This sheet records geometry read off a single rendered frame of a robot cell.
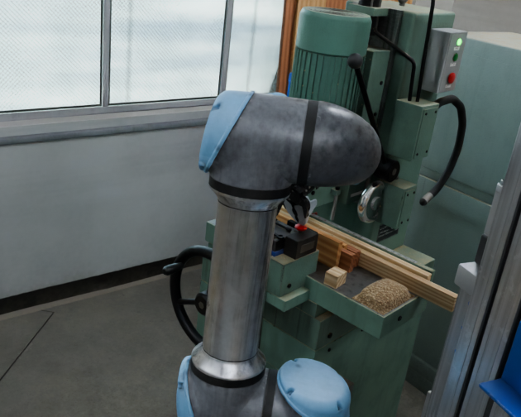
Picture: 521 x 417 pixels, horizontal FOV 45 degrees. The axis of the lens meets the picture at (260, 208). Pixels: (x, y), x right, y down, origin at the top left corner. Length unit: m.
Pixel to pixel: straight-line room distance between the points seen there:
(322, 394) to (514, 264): 0.35
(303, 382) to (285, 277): 0.55
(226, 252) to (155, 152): 2.12
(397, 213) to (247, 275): 0.92
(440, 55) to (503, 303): 1.04
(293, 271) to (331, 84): 0.46
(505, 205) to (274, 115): 0.30
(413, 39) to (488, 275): 0.98
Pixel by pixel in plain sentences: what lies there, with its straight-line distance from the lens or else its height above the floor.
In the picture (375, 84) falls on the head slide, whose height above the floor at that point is 1.33.
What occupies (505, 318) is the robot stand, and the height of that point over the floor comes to 1.27.
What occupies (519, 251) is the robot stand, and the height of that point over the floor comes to 1.35.
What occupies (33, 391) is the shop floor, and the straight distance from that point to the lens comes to 2.61.
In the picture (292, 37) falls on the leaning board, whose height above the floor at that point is 1.22.
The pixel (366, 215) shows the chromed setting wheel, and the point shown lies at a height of 0.99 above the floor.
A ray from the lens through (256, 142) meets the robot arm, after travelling 0.82.
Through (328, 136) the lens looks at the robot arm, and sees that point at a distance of 0.82.
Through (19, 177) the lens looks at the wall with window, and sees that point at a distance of 2.75.
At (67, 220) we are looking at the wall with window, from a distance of 2.91.
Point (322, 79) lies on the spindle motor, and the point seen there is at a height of 1.36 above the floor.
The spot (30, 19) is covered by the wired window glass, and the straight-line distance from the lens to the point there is 2.69.
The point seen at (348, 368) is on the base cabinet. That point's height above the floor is 0.57.
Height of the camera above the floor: 1.66
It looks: 23 degrees down
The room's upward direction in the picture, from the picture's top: 7 degrees clockwise
